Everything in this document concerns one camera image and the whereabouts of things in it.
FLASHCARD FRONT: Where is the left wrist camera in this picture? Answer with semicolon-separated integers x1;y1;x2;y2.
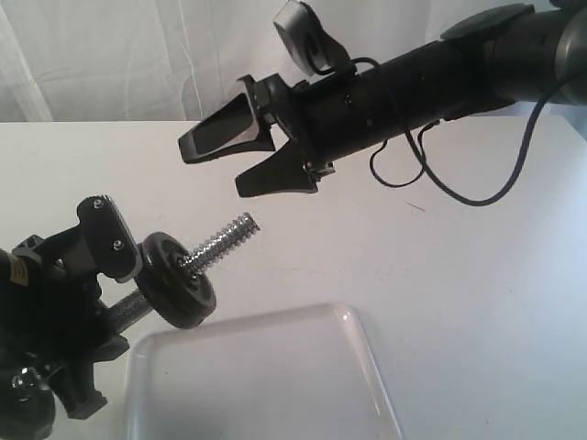
77;194;142;283

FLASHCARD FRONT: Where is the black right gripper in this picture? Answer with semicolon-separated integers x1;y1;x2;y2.
178;69;409;198

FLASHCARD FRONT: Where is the black weight plate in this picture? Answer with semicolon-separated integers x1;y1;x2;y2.
154;233;216;329
135;231;193;329
1;390;56;439

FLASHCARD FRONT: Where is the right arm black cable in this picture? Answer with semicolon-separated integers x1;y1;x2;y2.
369;82;574;207

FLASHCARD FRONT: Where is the white backdrop curtain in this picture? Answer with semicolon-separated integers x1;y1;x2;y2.
0;0;587;124

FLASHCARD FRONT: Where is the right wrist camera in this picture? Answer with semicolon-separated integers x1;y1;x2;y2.
272;1;357;76

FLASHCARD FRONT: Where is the white plastic tray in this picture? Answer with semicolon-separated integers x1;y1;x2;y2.
125;302;402;439

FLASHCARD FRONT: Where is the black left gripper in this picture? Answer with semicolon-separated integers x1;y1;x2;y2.
1;247;128;420

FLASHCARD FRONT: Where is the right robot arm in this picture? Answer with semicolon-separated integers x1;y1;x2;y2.
178;1;586;198

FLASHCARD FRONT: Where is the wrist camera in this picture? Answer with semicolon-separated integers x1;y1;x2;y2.
77;194;142;283
272;1;357;76

